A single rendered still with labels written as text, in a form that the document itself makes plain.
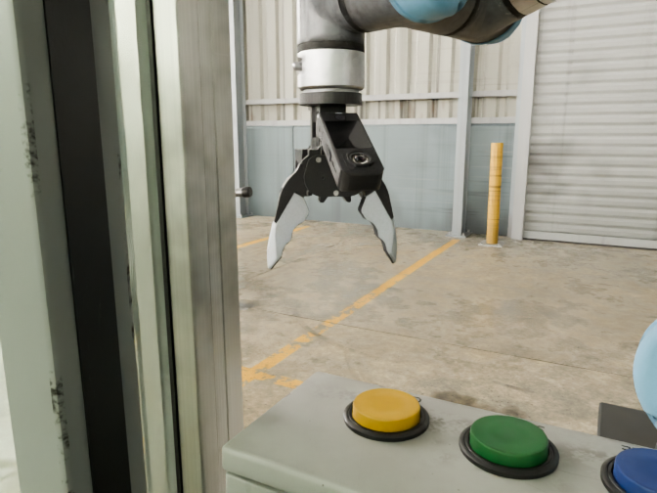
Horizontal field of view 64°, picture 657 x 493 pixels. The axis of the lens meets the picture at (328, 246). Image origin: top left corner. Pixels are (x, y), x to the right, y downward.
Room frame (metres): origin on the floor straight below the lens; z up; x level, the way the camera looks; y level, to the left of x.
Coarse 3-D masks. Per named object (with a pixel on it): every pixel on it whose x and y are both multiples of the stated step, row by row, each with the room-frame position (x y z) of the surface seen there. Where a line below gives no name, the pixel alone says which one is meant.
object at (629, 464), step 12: (624, 456) 0.24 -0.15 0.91; (636, 456) 0.24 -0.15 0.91; (648, 456) 0.24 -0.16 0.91; (624, 468) 0.23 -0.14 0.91; (636, 468) 0.23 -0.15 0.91; (648, 468) 0.23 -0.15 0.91; (624, 480) 0.22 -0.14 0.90; (636, 480) 0.22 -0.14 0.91; (648, 480) 0.22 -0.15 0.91; (636, 492) 0.21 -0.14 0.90; (648, 492) 0.21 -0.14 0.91
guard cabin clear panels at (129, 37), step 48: (144, 0) 0.29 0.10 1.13; (144, 48) 0.29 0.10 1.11; (144, 96) 0.29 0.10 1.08; (144, 144) 0.29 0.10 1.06; (144, 192) 0.29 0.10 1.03; (144, 240) 0.28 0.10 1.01; (144, 288) 0.28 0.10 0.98; (144, 336) 0.28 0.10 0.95; (0, 384) 0.21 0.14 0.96; (144, 384) 0.28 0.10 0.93; (0, 432) 0.21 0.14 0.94; (144, 432) 0.27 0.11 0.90; (0, 480) 0.20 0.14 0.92
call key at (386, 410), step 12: (360, 396) 0.30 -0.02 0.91; (372, 396) 0.30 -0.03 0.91; (384, 396) 0.30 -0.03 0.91; (396, 396) 0.30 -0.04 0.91; (408, 396) 0.30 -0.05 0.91; (360, 408) 0.28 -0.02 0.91; (372, 408) 0.28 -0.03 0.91; (384, 408) 0.28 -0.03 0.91; (396, 408) 0.28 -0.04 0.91; (408, 408) 0.28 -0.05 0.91; (360, 420) 0.28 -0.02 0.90; (372, 420) 0.27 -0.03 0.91; (384, 420) 0.27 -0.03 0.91; (396, 420) 0.27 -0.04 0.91; (408, 420) 0.27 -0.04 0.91
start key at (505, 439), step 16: (496, 416) 0.27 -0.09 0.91; (480, 432) 0.26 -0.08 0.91; (496, 432) 0.26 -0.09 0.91; (512, 432) 0.26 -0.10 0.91; (528, 432) 0.26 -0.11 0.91; (544, 432) 0.26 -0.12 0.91; (480, 448) 0.25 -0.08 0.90; (496, 448) 0.24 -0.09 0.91; (512, 448) 0.24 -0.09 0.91; (528, 448) 0.24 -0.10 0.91; (544, 448) 0.24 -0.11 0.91; (512, 464) 0.24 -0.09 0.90; (528, 464) 0.24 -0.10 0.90
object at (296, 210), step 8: (296, 200) 0.59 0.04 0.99; (304, 200) 0.59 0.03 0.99; (288, 208) 0.59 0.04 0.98; (296, 208) 0.59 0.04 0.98; (304, 208) 0.59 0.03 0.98; (288, 216) 0.59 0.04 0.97; (296, 216) 0.59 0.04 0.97; (304, 216) 0.59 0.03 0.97; (272, 224) 0.60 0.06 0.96; (280, 224) 0.59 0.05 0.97; (288, 224) 0.59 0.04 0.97; (296, 224) 0.59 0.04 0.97; (272, 232) 0.59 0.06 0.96; (280, 232) 0.59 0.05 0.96; (288, 232) 0.59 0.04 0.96; (272, 240) 0.59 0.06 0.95; (280, 240) 0.59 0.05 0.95; (288, 240) 0.59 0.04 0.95; (272, 248) 0.59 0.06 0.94; (280, 248) 0.59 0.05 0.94; (272, 256) 0.59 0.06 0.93; (280, 256) 0.59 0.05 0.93; (272, 264) 0.59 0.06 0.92
